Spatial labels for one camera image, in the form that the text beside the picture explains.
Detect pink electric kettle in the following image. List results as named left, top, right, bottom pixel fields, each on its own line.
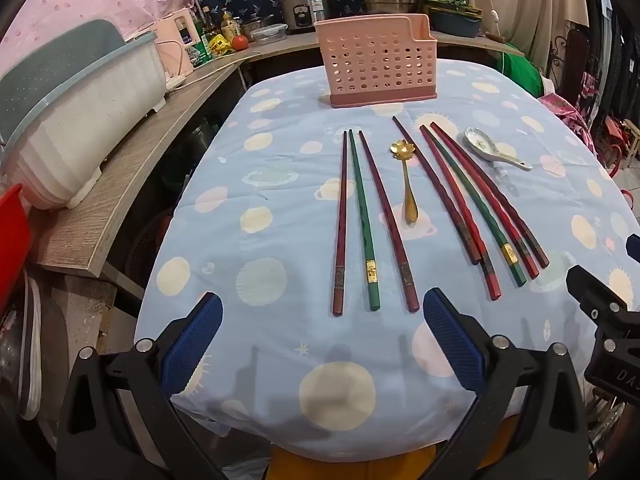
left=149, top=8, right=199, bottom=79

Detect glass food container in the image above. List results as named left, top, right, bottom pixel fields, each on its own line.
left=249, top=23, right=289, bottom=45

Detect stack of white plates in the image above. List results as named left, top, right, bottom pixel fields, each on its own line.
left=17, top=269, right=44, bottom=421

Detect green chopstick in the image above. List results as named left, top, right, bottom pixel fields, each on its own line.
left=348, top=129, right=381, bottom=311
left=426, top=131, right=528, bottom=287

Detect green leafy vegetables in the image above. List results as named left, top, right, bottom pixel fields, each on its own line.
left=427, top=0, right=481, bottom=16

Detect white cable with switch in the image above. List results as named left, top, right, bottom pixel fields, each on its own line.
left=477, top=0, right=501, bottom=61

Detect green plastic bag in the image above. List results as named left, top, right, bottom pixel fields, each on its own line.
left=497, top=42, right=544, bottom=99

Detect yellow stool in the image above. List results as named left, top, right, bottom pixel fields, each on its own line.
left=269, top=417, right=516, bottom=480

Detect small lidded steel pot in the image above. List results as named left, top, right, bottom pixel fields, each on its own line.
left=242, top=13, right=276, bottom=36

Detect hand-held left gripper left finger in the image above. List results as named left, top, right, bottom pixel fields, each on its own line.
left=57, top=292, right=236, bottom=480

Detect steel rice cooker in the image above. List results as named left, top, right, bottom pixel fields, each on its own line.
left=278, top=0, right=335, bottom=36

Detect red plastic container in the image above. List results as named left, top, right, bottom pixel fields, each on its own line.
left=0, top=183, right=34, bottom=311

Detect pink perforated utensil holder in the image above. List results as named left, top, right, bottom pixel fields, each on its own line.
left=314, top=14, right=440, bottom=109

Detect blue basin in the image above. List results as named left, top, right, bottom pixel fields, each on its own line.
left=429, top=7, right=484, bottom=39

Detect pink floral cloth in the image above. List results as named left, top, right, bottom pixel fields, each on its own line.
left=539, top=92, right=596, bottom=151

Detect beige curtain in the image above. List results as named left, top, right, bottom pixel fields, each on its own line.
left=462, top=0, right=591, bottom=56

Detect white plastic tub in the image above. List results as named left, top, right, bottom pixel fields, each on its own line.
left=0, top=18, right=169, bottom=211

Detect black metal chair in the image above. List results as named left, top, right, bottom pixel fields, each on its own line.
left=549, top=29, right=591, bottom=106

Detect wooden counter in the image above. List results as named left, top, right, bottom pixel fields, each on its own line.
left=30, top=30, right=526, bottom=279

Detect gold flower spoon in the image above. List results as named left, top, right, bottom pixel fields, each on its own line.
left=389, top=139, right=421, bottom=225

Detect blue planet print tablecloth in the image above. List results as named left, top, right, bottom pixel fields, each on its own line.
left=135, top=57, right=636, bottom=461

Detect white ceramic spoon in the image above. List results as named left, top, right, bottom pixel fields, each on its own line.
left=463, top=127, right=534, bottom=172

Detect dark red chopstick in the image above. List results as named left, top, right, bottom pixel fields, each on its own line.
left=392, top=115, right=481, bottom=266
left=332, top=130, right=349, bottom=317
left=431, top=121, right=550, bottom=269
left=357, top=130, right=420, bottom=313

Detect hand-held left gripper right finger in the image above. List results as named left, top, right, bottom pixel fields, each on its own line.
left=422, top=287, right=596, bottom=480

